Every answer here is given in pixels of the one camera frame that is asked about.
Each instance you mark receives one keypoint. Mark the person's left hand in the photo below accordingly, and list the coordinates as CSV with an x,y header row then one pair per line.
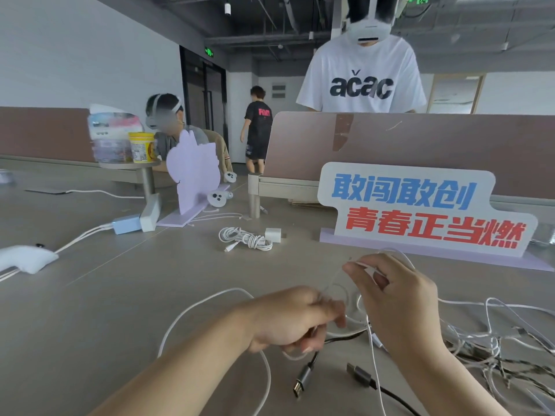
x,y
282,316

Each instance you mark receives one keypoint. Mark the person's left fingers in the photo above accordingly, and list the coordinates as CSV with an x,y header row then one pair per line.
x,y
329,314

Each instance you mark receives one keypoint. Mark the grey round stand shelf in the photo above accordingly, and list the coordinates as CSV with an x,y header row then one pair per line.
x,y
148,190

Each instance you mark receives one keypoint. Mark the white ceiling lamp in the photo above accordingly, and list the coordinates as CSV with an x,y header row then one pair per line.
x,y
227,7

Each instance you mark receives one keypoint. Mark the person's right hand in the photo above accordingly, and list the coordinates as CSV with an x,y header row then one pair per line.
x,y
403,307

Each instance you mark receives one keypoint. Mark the metal divider post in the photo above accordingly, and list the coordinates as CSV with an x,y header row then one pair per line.
x,y
254,194

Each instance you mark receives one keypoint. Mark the person's right thumb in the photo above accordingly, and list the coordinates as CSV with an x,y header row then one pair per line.
x,y
357,281

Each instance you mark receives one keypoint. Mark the white hand controller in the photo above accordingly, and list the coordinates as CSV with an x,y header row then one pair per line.
x,y
26,257
216,198
230,176

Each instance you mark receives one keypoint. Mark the clear plastic snack container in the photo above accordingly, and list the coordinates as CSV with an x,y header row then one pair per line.
x,y
110,136

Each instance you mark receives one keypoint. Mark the white sign with coloured characters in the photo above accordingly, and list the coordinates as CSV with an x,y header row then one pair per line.
x,y
416,207

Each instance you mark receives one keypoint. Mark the lilac cat-shaped sign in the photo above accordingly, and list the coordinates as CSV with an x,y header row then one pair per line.
x,y
193,173

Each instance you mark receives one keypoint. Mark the person's left forearm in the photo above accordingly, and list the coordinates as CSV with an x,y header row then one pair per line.
x,y
186,376

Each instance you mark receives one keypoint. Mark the brown desk divider panel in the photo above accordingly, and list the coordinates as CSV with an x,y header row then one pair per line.
x,y
433,142
43,134

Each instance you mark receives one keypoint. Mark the person's right forearm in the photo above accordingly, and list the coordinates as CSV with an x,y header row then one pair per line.
x,y
446,385

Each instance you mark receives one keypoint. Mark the black framed glass door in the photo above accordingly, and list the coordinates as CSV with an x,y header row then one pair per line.
x,y
203,95

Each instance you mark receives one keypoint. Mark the yellow instant noodle cup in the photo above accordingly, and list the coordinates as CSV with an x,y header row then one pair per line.
x,y
142,148

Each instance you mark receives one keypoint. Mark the lilac sign base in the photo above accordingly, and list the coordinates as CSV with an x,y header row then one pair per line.
x,y
537,262

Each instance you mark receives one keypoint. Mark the light blue power adapter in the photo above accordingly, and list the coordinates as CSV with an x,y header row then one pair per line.
x,y
126,224

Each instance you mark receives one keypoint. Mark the white charger plug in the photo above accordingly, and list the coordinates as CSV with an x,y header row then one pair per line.
x,y
273,235

